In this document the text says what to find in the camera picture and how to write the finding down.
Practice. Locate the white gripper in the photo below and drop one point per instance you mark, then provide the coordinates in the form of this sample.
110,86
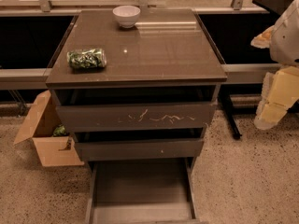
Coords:
286,41

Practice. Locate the grey open bottom drawer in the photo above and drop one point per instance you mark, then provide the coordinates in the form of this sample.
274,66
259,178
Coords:
141,192

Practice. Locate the grey top drawer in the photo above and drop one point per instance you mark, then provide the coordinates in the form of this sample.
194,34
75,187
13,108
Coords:
131,117

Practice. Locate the grey middle drawer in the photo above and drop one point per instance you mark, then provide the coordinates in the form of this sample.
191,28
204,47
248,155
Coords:
138,150

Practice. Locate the white ceramic bowl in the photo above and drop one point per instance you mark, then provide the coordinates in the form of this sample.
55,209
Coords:
126,16

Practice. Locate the green item in box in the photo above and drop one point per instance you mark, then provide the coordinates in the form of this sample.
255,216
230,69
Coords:
59,131

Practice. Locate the open cardboard box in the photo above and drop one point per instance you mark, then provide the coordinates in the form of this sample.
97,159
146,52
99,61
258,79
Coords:
39,126

